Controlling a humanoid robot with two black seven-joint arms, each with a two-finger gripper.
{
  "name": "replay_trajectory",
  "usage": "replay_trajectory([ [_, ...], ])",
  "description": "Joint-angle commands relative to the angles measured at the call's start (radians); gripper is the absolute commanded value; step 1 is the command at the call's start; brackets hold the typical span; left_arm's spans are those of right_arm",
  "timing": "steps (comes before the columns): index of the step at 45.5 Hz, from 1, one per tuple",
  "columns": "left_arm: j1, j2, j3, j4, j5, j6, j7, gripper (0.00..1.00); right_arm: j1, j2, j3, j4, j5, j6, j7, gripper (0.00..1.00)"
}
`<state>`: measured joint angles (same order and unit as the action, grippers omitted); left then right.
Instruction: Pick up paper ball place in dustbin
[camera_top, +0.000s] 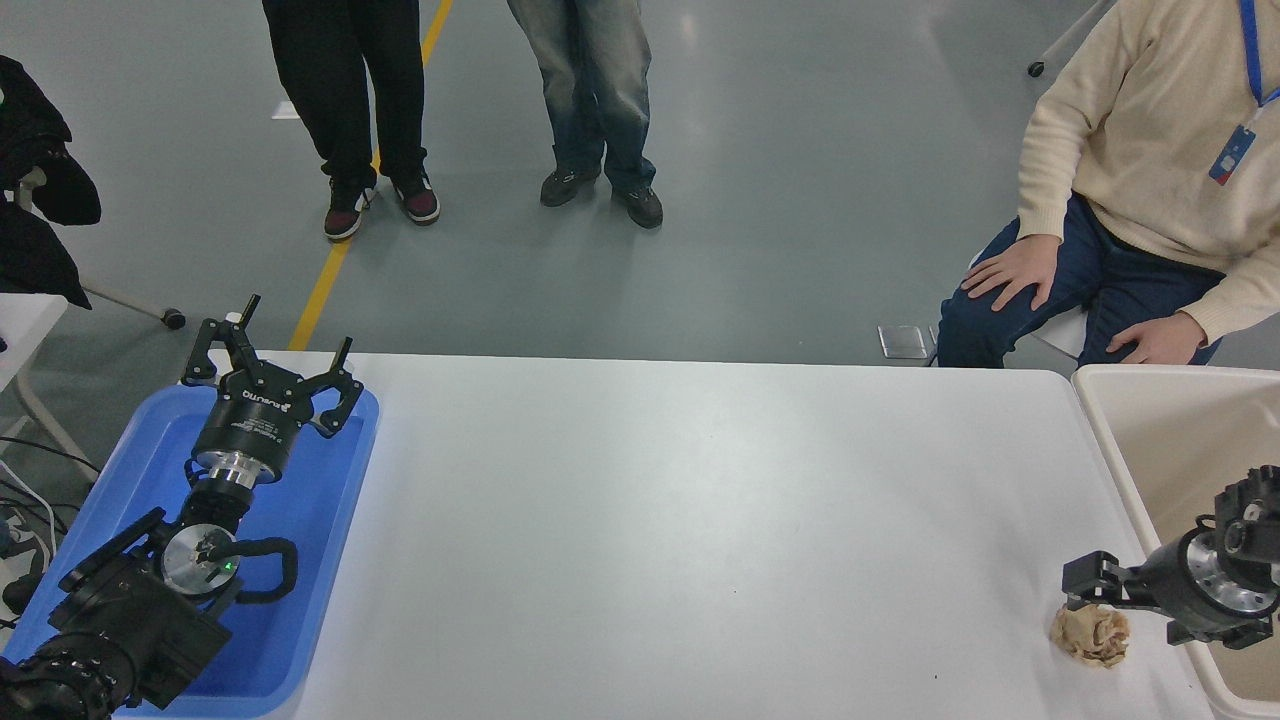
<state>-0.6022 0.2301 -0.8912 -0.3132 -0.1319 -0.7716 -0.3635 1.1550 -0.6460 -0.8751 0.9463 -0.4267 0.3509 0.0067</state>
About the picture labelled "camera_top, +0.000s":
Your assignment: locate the large pale bin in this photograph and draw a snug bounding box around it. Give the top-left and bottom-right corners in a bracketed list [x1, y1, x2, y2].
[1072, 364, 1280, 720]

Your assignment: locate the white cable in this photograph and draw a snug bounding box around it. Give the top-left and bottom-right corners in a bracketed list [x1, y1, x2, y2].
[0, 460, 57, 561]

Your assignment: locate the white side table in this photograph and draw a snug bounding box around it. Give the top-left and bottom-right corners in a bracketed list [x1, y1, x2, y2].
[0, 293, 96, 479]

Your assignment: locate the seated person's left hand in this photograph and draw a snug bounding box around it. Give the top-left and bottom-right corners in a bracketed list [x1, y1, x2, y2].
[1106, 312, 1209, 366]

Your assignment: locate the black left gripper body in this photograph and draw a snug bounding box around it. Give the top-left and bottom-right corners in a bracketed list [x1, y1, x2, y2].
[192, 362, 318, 473]

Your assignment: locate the seated person's right hand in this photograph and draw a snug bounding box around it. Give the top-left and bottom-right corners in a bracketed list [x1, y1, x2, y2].
[962, 235, 1063, 313]

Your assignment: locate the black cable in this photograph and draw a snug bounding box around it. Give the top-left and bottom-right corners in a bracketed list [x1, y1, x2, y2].
[0, 437, 101, 476]

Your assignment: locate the standing person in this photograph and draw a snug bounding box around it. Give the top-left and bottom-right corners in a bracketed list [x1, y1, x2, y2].
[506, 0, 665, 230]
[262, 0, 441, 242]

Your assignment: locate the black garment on chair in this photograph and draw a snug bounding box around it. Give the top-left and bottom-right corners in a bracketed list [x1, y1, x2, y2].
[0, 55, 102, 309]

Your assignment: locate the chair leg with caster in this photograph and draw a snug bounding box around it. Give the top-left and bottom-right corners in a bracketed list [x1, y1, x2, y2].
[80, 285, 187, 331]
[1027, 0, 1111, 79]

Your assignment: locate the seated person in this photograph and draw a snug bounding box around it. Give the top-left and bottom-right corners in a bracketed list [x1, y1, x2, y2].
[935, 0, 1280, 369]

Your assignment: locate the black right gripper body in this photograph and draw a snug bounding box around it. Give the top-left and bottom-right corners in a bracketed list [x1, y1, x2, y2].
[1128, 543, 1278, 643]

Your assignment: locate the blue plastic tray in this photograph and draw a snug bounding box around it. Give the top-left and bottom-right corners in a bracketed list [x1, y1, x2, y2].
[0, 385, 381, 719]

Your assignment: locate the tan paper ball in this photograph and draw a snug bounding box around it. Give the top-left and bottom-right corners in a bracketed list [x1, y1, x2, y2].
[1050, 600, 1132, 668]

